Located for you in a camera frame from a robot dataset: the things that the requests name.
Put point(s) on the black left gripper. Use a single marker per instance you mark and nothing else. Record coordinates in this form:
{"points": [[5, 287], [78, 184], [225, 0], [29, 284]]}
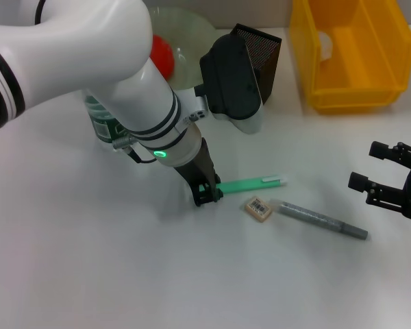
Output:
{"points": [[195, 164]]}

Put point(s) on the green pen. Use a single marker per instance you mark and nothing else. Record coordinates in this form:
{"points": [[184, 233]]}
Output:
{"points": [[253, 184]]}

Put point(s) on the white paper ball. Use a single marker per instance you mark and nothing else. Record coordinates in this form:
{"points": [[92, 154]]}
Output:
{"points": [[325, 44]]}

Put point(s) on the clear water bottle green label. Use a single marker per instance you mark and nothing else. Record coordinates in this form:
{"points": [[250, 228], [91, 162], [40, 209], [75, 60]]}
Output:
{"points": [[99, 120]]}

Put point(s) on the orange fruit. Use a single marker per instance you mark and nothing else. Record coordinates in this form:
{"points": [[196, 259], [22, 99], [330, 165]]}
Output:
{"points": [[162, 56]]}

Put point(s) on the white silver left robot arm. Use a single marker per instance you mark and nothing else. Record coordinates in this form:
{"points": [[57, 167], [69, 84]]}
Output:
{"points": [[72, 68]]}

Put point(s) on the beige eraser with barcode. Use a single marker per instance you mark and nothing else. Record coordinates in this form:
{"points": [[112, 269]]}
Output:
{"points": [[258, 209]]}

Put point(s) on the grey marker pen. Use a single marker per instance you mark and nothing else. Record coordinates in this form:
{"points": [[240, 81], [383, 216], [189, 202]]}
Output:
{"points": [[322, 220]]}

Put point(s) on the clear glass fruit bowl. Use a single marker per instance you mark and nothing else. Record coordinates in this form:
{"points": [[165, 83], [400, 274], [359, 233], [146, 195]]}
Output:
{"points": [[192, 55]]}

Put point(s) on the black mesh pen holder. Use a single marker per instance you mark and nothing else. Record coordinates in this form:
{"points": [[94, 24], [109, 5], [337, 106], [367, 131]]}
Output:
{"points": [[268, 61]]}

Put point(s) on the yellow plastic bin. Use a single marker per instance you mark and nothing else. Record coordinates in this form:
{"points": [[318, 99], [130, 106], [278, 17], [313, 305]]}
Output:
{"points": [[359, 79]]}

